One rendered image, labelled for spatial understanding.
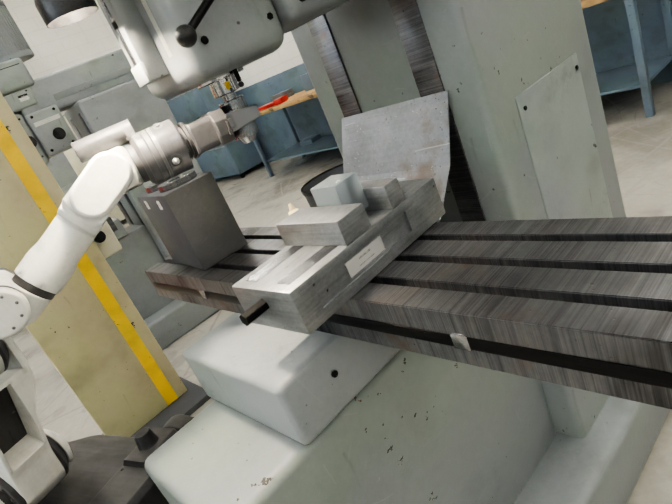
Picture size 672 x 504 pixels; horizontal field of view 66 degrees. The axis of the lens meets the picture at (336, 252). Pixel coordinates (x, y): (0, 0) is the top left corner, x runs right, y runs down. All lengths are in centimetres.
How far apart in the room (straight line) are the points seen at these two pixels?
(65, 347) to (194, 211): 157
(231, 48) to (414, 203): 37
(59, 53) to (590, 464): 1000
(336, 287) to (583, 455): 91
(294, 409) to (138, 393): 200
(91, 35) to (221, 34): 993
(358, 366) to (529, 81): 70
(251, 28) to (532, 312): 59
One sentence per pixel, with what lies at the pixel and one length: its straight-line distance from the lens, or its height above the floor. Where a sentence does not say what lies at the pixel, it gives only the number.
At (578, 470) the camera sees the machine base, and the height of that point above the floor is 20.
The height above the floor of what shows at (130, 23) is 142.
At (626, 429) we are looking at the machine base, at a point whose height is 18.
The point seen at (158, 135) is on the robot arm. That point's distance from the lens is 89.
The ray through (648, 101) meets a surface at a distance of 430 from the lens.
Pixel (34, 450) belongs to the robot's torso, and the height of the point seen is 75.
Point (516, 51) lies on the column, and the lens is 119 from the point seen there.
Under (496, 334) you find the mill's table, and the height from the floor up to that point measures 94.
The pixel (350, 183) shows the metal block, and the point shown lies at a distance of 81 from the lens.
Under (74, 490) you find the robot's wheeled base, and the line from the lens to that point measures 158.
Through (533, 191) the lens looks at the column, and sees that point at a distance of 119.
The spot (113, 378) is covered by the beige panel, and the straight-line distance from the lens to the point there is 272.
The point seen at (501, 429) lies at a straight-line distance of 130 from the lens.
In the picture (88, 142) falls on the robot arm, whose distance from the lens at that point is 92.
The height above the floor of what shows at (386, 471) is 59.
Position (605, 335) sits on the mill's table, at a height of 96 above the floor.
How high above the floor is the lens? 129
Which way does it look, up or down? 20 degrees down
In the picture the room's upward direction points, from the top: 24 degrees counter-clockwise
